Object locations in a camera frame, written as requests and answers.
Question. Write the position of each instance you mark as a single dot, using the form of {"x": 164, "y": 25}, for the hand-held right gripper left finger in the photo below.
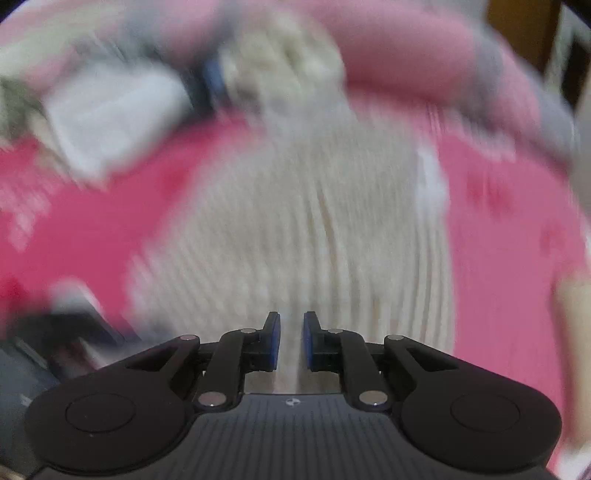
{"x": 273, "y": 339}

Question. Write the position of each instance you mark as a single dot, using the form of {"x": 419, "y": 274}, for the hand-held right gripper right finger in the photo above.
{"x": 308, "y": 339}

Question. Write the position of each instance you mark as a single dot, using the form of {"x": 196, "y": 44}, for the beige white checked coat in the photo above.
{"x": 300, "y": 207}

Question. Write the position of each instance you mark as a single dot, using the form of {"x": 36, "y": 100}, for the green floral pillow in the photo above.
{"x": 16, "y": 101}

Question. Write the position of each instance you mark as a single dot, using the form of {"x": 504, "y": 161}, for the white garment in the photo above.
{"x": 115, "y": 115}

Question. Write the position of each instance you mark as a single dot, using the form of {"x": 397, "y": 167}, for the blue crumpled cloth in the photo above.
{"x": 214, "y": 81}

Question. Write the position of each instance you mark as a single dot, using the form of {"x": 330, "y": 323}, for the cream folded garment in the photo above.
{"x": 575, "y": 323}

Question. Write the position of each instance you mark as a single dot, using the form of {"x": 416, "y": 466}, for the cream fleece garment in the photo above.
{"x": 277, "y": 64}

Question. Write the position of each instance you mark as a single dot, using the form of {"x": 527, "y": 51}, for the pink grey duvet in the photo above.
{"x": 406, "y": 60}

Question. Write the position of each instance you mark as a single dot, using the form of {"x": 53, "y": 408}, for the wooden door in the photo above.
{"x": 521, "y": 27}

